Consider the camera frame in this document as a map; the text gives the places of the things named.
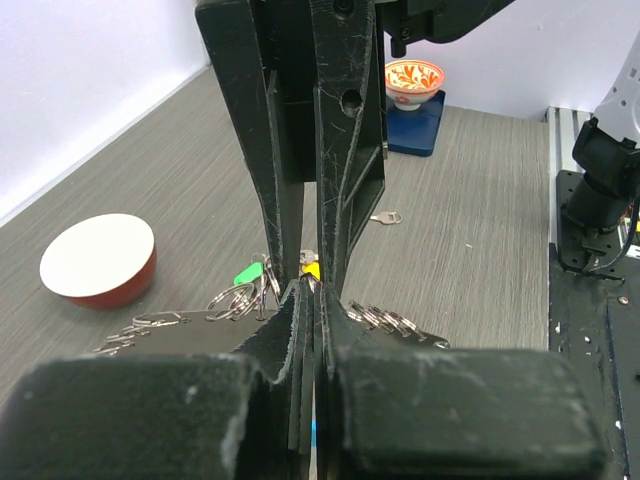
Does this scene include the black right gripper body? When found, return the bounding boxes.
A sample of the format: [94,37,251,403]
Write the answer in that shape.
[254,1,508,182]

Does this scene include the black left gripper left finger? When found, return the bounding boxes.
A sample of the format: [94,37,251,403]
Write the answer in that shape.
[1,281,313,479]

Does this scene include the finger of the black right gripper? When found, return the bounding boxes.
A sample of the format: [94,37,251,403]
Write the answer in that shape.
[310,1,385,293]
[195,1,305,289]

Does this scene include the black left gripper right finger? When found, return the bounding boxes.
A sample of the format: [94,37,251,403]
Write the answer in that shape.
[314,285,605,479]

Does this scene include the orange white patterned bowl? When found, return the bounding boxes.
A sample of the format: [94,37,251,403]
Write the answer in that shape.
[384,60,445,112]

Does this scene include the dark blue tray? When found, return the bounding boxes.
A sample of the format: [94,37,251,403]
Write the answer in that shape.
[386,90,446,157]

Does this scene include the green tag key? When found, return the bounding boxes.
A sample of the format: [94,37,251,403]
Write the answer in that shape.
[234,254,281,303]

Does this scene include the plain silver loose key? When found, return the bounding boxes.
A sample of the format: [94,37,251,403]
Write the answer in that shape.
[369,211,402,225]

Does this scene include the yellow tag key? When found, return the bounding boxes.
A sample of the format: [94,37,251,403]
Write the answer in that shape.
[300,250,320,281]

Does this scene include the red bowl white inside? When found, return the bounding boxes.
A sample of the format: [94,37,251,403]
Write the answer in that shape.
[39,213,157,310]

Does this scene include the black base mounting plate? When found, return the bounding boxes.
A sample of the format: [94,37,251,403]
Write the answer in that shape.
[547,169,640,480]

